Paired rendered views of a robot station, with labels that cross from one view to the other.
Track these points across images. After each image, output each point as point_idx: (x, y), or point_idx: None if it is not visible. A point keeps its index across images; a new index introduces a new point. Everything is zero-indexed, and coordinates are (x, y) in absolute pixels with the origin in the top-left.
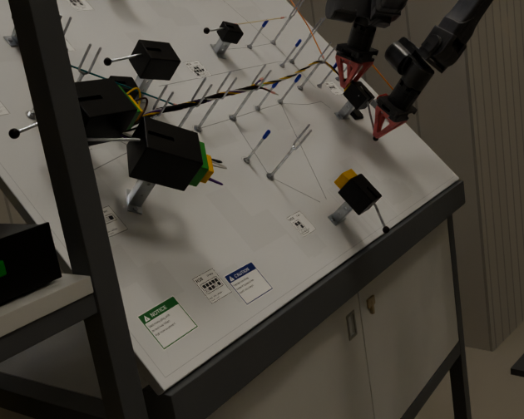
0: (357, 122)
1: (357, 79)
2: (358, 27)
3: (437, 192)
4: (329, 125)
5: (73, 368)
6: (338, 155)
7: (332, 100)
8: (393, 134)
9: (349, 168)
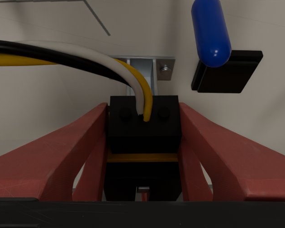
0: (188, 92)
1: (179, 170)
2: None
3: (208, 184)
4: (34, 83)
5: None
6: None
7: (176, 3)
8: None
9: (11, 149)
